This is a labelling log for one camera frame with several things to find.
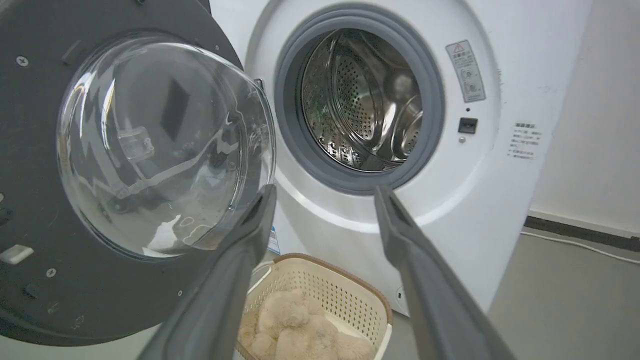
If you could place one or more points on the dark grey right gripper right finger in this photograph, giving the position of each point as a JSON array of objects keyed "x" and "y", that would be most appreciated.
[{"x": 440, "y": 300}]

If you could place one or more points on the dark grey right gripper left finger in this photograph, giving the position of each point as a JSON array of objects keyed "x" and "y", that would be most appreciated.
[{"x": 220, "y": 295}]

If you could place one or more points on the round washing machine door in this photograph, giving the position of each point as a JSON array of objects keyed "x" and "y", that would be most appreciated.
[{"x": 45, "y": 165}]

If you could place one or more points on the white front-load washing machine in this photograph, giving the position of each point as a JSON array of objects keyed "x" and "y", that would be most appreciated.
[{"x": 500, "y": 200}]

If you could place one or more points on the beige plush teddy bear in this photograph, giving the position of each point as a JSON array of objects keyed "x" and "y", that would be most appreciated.
[{"x": 300, "y": 327}]

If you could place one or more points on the cream perforated laundry basket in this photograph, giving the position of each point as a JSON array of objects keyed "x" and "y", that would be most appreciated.
[{"x": 345, "y": 295}]

